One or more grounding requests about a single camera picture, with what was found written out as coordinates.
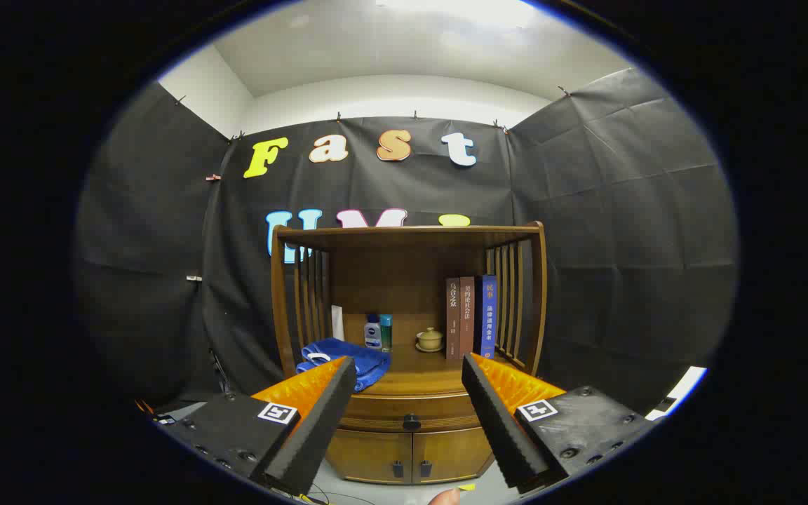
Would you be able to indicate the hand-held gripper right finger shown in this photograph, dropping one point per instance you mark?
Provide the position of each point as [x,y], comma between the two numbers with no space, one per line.
[499,428]

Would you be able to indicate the dark brown book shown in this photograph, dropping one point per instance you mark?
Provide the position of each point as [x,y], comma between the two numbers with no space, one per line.
[452,319]

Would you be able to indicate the wooden cabinet door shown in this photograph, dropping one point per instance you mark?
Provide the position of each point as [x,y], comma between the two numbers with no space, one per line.
[369,456]
[449,452]

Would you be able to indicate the blue book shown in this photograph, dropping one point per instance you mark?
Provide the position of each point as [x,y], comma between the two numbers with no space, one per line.
[487,315]

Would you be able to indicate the wooden drawer with black knob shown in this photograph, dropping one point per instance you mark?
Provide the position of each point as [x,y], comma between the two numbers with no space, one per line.
[383,410]

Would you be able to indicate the wooden countertop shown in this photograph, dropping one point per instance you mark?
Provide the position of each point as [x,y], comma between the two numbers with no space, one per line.
[418,372]

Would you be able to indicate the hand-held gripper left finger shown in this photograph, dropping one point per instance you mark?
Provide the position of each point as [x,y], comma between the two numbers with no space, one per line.
[320,428]

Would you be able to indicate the wooden cabinet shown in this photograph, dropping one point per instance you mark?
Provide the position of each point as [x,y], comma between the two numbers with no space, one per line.
[390,280]

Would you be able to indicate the teal clear bottle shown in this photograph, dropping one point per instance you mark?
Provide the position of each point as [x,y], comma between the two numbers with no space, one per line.
[386,333]

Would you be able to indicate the white tube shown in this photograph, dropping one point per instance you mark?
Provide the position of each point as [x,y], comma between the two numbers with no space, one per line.
[337,322]

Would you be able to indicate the white lotion bottle blue cap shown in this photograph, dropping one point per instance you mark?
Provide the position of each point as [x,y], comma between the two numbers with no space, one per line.
[372,335]

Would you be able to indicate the beige lidded tea cup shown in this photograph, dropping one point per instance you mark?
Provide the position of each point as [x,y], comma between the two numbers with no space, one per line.
[430,341]

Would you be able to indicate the blue folded towel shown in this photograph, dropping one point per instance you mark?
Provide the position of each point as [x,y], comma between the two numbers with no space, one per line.
[348,354]

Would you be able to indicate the reddish brown book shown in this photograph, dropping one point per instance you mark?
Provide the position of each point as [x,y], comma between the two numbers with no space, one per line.
[467,315]

